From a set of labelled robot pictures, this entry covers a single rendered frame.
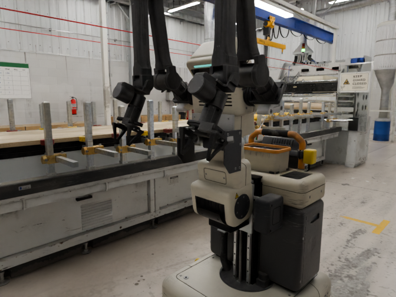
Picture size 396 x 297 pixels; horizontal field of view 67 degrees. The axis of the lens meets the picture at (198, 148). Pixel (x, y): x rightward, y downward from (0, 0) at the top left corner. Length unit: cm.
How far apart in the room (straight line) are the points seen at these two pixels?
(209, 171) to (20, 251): 152
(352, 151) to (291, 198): 441
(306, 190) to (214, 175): 40
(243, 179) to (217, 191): 11
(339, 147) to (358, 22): 736
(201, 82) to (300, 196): 74
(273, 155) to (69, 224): 160
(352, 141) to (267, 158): 433
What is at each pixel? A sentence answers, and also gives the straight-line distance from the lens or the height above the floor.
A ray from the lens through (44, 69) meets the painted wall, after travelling 956.
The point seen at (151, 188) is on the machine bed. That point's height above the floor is 39.
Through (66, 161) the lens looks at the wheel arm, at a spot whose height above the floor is 81.
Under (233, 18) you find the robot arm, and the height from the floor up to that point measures 139.
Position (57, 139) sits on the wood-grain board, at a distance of 221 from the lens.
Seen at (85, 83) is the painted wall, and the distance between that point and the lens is 996.
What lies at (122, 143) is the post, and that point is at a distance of 219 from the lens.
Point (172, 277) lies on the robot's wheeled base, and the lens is 163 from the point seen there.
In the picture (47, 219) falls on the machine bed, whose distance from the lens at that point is 236.
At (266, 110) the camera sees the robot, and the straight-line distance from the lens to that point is 107.
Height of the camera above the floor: 116
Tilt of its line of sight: 9 degrees down
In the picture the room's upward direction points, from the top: straight up
